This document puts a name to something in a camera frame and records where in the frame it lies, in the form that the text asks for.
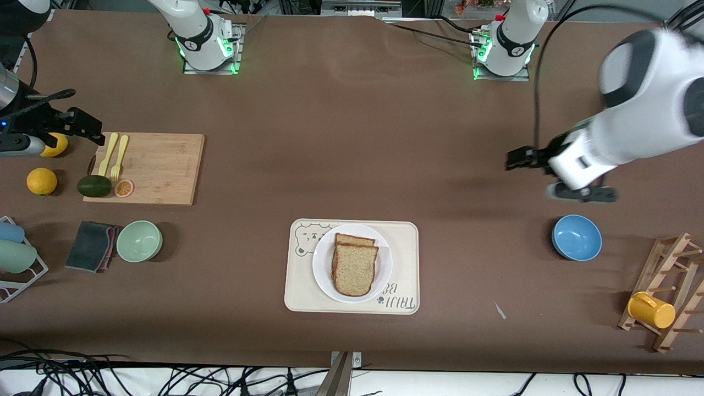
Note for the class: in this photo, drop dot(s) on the dark grey folded cloth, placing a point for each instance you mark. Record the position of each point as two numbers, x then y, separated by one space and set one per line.
88 247

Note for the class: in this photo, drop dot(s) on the grey metal frame box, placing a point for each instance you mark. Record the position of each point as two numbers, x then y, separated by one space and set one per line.
360 7

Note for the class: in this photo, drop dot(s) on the wooden cutting board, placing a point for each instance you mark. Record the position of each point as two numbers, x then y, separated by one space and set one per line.
165 170

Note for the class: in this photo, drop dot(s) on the yellow plastic fork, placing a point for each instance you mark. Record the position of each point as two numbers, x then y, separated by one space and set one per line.
122 149

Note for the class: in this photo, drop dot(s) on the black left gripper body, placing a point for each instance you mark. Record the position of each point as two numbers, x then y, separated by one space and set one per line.
545 155

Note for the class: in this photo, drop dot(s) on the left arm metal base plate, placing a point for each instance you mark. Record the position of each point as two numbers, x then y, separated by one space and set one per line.
522 77

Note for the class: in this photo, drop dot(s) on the dark green avocado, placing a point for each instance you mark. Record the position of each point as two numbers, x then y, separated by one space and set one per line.
93 186

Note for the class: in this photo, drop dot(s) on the colourful artificial flowers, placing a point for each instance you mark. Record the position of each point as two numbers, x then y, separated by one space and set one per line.
476 4

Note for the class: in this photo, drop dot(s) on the aluminium frame profile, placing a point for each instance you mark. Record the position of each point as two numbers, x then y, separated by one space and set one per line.
672 26

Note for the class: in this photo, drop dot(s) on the light blue cup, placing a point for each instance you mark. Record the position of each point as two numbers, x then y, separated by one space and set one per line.
11 232

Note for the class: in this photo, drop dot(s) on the plain brown bread slice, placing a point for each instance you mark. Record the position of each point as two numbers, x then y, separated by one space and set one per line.
355 272

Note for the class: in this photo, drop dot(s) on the pale green cup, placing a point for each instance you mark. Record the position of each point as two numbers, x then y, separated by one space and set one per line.
16 257

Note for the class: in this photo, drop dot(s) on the cream bear print tray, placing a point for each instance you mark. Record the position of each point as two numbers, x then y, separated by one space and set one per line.
406 258

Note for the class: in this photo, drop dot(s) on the toy orange slice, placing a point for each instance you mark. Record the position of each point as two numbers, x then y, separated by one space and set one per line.
124 188

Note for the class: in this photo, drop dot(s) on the yellow cup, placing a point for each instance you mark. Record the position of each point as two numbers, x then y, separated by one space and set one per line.
652 311

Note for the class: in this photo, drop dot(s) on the blue bowl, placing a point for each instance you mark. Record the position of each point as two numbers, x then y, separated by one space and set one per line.
576 237

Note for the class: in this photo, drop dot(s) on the white round plate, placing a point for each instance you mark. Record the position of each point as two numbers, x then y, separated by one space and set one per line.
324 275

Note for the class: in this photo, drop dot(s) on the light green bowl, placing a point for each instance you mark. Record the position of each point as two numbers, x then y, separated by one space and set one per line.
138 242

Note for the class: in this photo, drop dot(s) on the small grey tape scrap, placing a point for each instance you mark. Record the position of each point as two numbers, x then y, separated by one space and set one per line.
500 311

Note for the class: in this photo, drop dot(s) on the yellow plastic knife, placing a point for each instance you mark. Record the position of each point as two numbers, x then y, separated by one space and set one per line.
105 162

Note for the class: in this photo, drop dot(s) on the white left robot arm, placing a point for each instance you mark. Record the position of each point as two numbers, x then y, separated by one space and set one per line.
632 126

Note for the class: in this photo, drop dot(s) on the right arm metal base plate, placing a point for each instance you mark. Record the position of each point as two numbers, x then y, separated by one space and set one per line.
237 55

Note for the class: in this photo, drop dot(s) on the metal table edge bracket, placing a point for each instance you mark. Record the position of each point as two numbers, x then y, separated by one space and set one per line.
342 379

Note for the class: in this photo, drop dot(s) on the wooden cup rack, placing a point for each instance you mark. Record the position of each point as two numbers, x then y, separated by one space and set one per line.
652 264

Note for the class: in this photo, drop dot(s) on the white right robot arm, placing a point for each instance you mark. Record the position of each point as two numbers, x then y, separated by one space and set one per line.
198 33

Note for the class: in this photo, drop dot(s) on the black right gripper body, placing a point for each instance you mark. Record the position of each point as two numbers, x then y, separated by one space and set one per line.
34 122

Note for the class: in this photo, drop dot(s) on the yellow lemon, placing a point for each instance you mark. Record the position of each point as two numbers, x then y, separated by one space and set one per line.
58 146
42 181

